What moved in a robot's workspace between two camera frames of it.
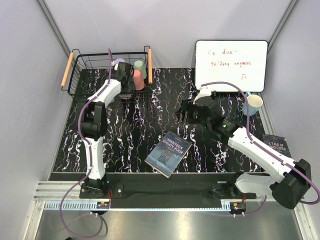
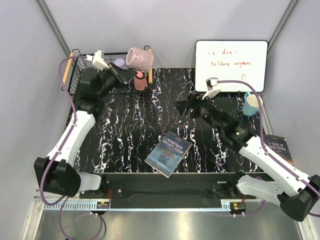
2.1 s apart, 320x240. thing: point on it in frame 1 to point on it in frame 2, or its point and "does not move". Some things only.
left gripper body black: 130,86 to 110,79
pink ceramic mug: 126,96 to 140,58
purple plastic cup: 119,60 does not move
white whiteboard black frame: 243,62 does not move
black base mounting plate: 178,186 does not move
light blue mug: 255,103 does not move
